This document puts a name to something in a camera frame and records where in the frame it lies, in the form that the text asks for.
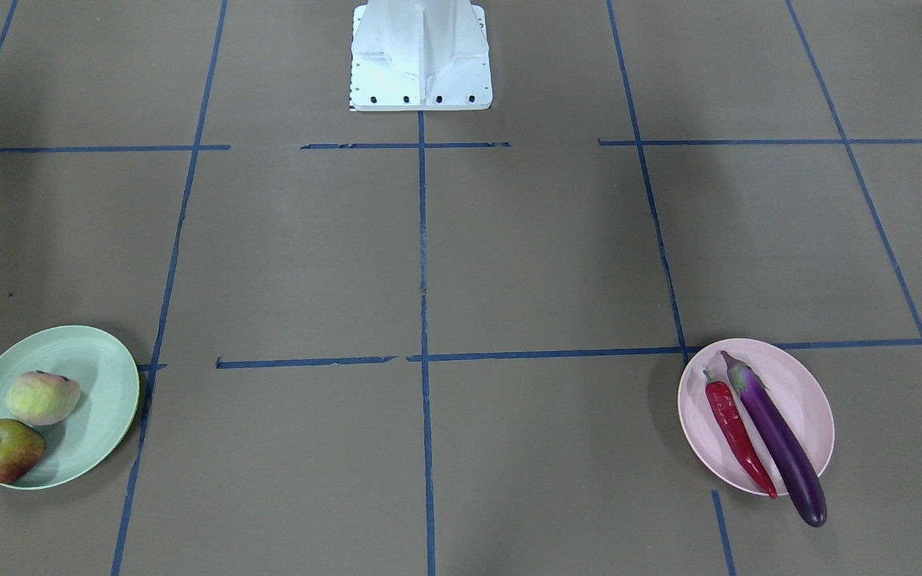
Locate purple eggplant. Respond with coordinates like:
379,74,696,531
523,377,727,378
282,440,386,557
720,350,828,528

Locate red chili pepper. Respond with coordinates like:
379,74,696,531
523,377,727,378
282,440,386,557
702,370,778,499

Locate green-pink peach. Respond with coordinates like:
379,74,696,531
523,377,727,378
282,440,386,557
5,370,82,426

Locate pink plate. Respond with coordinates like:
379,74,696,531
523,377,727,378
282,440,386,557
677,337,836,498

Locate green plate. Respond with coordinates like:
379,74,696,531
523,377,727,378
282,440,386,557
0,325,140,490

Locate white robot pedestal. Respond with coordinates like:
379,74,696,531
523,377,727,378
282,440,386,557
349,1,494,112

